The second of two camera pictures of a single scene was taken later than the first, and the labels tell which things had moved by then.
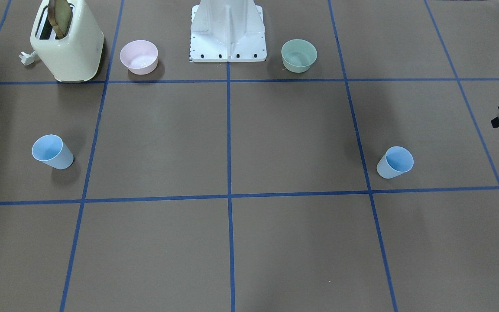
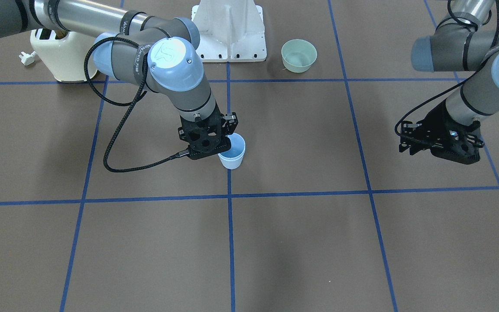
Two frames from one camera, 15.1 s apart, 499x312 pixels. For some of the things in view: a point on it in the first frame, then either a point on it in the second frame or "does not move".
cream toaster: x=78 y=57 does not move
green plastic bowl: x=298 y=55 does not move
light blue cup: x=50 y=149 -> x=231 y=159
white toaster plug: x=27 y=59 does not move
